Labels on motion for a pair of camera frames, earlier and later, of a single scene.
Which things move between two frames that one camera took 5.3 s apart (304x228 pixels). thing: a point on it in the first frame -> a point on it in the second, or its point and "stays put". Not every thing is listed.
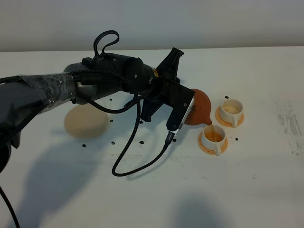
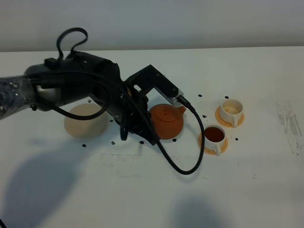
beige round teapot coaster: (86, 121) stays put
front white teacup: (213, 138) stays put
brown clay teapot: (200, 111) -> (167, 119)
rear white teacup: (231, 109) stays put
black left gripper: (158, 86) -> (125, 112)
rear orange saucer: (225, 123) stays put
